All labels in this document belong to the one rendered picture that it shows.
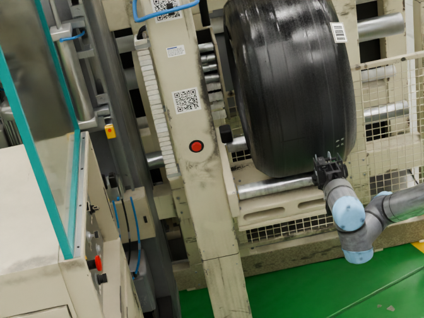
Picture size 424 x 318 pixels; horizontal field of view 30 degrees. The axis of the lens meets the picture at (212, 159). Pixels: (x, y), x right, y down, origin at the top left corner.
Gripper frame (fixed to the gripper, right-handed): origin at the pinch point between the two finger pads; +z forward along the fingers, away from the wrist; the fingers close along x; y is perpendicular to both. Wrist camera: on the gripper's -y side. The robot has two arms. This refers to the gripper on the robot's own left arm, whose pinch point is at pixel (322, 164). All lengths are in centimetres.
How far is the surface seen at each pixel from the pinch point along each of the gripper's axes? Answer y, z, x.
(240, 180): -16.9, 34.2, 22.7
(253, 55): 35.9, 1.1, 13.6
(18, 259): 19, -51, 76
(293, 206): -16.8, 9.8, 9.0
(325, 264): -92, 86, -8
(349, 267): -93, 81, -17
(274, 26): 41.3, 5.3, 6.4
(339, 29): 37.2, 3.7, -10.4
